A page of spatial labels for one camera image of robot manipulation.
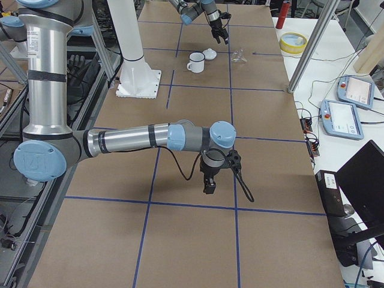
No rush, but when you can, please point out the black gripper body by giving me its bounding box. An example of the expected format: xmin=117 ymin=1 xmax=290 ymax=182
xmin=200 ymin=162 xmax=223 ymax=184
xmin=210 ymin=20 xmax=224 ymax=39

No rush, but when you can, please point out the white ceramic lid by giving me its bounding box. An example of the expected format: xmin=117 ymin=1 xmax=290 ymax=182
xmin=202 ymin=48 xmax=217 ymax=61

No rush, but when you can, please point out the clear plastic funnel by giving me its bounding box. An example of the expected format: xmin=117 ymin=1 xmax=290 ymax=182
xmin=230 ymin=48 xmax=247 ymax=63

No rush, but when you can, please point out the white enamel mug blue rim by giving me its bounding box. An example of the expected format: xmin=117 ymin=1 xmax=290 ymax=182
xmin=187 ymin=52 xmax=205 ymax=73

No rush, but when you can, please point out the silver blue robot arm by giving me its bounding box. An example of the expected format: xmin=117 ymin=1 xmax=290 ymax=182
xmin=13 ymin=1 xmax=240 ymax=194
xmin=169 ymin=0 xmax=232 ymax=44

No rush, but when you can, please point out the yellow tape roll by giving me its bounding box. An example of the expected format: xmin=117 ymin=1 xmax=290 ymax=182
xmin=279 ymin=32 xmax=308 ymax=54

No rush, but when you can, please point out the red cylinder bottle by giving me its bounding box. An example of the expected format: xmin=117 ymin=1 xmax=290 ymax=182
xmin=275 ymin=1 xmax=291 ymax=29

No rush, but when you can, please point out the black computer box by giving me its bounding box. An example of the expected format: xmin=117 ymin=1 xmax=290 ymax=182
xmin=315 ymin=170 xmax=345 ymax=217

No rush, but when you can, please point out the blue teach pendant far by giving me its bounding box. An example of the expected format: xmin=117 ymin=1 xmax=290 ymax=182
xmin=337 ymin=76 xmax=374 ymax=110

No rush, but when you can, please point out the blue teach pendant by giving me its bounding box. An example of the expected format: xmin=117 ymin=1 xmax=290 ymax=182
xmin=320 ymin=100 xmax=364 ymax=140
xmin=337 ymin=76 xmax=374 ymax=110

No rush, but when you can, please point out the blue teach pendant near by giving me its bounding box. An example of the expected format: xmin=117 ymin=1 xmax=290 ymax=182
xmin=320 ymin=100 xmax=364 ymax=140

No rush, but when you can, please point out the black mannequin hand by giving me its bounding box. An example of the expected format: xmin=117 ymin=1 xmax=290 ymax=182
xmin=67 ymin=55 xmax=90 ymax=86

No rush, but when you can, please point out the wooden beam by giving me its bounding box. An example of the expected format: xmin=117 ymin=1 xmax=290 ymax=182
xmin=353 ymin=25 xmax=384 ymax=74

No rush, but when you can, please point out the black monitor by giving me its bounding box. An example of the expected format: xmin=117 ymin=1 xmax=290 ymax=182
xmin=336 ymin=140 xmax=383 ymax=227

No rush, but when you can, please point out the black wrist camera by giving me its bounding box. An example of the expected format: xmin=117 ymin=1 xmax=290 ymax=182
xmin=218 ymin=10 xmax=232 ymax=20

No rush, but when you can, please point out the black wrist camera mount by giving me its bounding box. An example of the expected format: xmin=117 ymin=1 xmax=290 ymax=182
xmin=226 ymin=149 xmax=242 ymax=173

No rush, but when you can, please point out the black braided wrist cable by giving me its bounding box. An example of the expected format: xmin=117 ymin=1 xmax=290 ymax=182
xmin=155 ymin=146 xmax=255 ymax=203

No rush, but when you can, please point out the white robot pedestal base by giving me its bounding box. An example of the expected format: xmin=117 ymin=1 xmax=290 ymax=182
xmin=107 ymin=0 xmax=161 ymax=98

